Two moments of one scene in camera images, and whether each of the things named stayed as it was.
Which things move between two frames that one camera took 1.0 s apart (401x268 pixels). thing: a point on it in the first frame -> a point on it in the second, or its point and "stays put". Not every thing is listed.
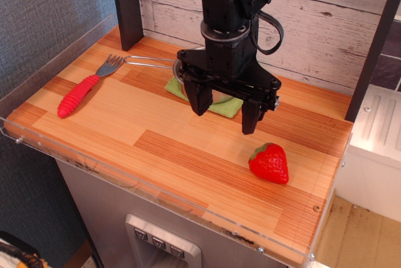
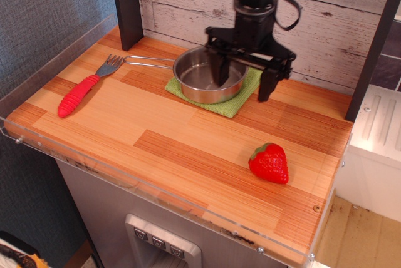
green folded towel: [229, 108] stays put
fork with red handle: [77, 94] stays put
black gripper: [234, 71] -> [252, 39]
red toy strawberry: [269, 163] stays put
